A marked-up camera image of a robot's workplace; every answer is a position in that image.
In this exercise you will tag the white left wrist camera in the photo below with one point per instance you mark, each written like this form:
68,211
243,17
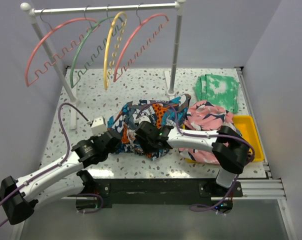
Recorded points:
98,126

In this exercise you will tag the pink floral shorts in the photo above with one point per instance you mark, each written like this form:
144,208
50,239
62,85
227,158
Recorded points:
204,116

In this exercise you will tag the yellow plastic bin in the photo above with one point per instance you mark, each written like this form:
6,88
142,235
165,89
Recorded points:
246,126

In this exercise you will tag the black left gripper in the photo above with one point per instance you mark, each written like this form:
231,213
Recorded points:
95,138

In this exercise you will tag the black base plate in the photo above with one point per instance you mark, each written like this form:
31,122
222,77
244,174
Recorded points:
146,191

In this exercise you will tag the white clothes rack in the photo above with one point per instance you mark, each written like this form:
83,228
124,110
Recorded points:
53,58

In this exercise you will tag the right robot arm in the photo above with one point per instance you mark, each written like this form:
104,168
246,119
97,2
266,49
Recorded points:
230,149

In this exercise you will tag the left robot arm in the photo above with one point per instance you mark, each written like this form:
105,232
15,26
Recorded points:
18,197

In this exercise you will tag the blue orange patterned shorts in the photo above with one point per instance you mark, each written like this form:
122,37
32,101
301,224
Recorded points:
158,113

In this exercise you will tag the yellow hanger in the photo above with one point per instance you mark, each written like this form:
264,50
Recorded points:
113,42

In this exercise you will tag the green hanger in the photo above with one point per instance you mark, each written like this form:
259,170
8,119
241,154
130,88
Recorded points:
91,48

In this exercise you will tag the green tie-dye cloth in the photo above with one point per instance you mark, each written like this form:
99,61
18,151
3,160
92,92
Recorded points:
218,90

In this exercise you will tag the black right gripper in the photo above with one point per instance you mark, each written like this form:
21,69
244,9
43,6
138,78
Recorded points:
146,147

